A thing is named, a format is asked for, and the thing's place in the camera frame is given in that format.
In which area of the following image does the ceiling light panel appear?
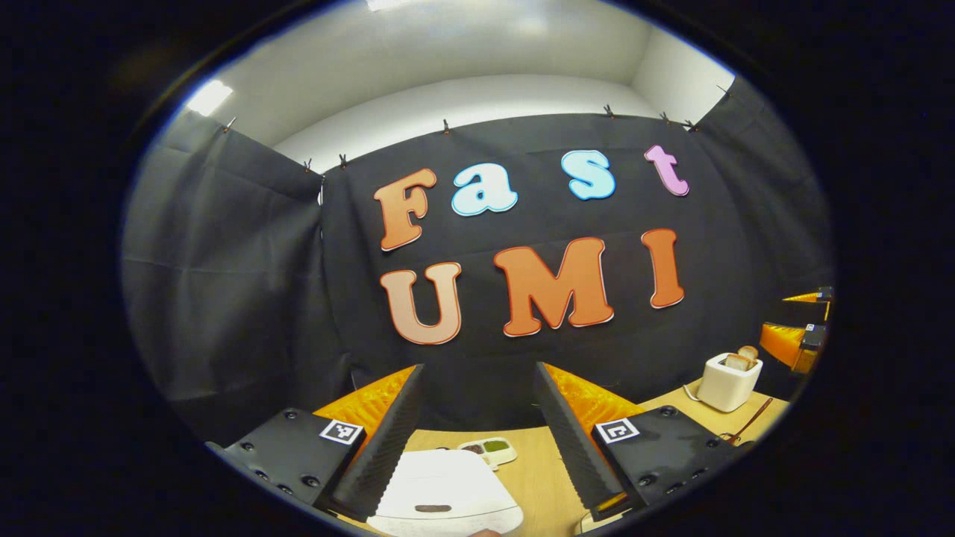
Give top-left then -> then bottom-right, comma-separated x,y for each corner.
185,78 -> 234,118

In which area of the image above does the white rice cooker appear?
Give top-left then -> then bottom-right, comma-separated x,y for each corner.
366,449 -> 525,537

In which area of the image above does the black backdrop cloth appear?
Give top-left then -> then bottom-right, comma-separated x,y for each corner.
122,78 -> 835,433

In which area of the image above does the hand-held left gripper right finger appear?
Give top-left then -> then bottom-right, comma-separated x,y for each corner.
533,362 -> 754,523

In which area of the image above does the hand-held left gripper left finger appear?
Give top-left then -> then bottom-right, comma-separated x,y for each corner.
207,363 -> 426,523

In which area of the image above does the brown wooden spoon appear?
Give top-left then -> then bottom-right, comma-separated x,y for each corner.
720,398 -> 774,445

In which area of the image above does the white toaster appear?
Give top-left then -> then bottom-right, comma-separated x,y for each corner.
697,352 -> 764,412

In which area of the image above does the white divided grain dish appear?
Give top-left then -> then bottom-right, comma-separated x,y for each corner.
457,438 -> 518,471

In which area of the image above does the row of cloth clips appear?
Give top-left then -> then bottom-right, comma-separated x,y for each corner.
222,84 -> 733,174

